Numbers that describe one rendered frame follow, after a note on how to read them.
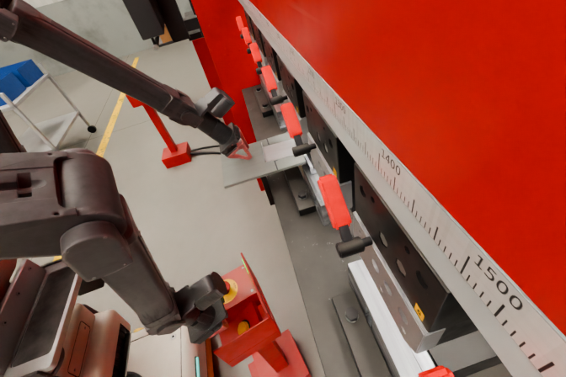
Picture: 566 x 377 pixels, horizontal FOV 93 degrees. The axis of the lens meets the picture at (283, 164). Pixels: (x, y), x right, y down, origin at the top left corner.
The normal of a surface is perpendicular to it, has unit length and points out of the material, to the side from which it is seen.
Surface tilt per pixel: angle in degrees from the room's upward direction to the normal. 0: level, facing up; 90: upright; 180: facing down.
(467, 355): 0
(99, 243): 106
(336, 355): 0
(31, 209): 35
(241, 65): 90
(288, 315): 0
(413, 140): 90
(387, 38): 90
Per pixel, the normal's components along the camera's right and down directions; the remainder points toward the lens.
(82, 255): 0.52, 0.68
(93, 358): -0.06, -0.77
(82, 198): 0.32, -0.71
